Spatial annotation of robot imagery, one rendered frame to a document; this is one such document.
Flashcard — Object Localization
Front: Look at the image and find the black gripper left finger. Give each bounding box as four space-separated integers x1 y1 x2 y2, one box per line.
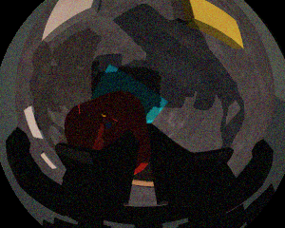
55 130 140 205

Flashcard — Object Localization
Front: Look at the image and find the beige square block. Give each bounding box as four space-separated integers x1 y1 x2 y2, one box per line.
40 151 58 168

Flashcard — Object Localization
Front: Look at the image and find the beige flat rectangular block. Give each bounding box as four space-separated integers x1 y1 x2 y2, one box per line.
41 0 100 42

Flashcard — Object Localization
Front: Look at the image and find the yellow rectangular block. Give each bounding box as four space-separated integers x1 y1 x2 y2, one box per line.
181 0 244 49

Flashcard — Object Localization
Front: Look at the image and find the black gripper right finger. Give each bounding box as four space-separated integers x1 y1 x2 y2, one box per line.
147 123 234 205

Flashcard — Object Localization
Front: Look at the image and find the wooden bar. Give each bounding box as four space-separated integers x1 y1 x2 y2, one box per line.
132 164 154 186

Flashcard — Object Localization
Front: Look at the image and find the pale pink flat square tile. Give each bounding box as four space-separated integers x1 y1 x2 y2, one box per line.
25 105 44 139

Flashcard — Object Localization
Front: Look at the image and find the red cup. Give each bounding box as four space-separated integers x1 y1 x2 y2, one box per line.
64 90 151 175

